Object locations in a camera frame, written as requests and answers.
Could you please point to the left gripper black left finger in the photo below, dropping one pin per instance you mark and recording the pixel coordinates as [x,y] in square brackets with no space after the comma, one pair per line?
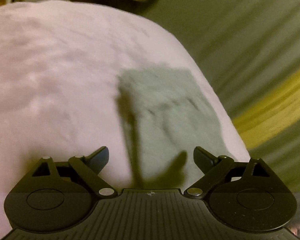
[77,177]

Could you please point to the grey sweatpants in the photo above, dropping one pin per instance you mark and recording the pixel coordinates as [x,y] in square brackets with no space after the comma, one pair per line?
[165,116]

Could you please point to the yellow curtain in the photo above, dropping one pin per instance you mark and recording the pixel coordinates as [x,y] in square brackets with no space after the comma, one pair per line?
[271,115]

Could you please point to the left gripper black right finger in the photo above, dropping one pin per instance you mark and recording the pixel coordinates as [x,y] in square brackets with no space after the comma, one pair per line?
[223,170]

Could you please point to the pink bed sheet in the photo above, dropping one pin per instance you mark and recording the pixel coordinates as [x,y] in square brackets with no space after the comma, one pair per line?
[59,86]

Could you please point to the green curtain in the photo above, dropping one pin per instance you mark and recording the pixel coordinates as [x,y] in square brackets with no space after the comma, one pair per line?
[236,60]

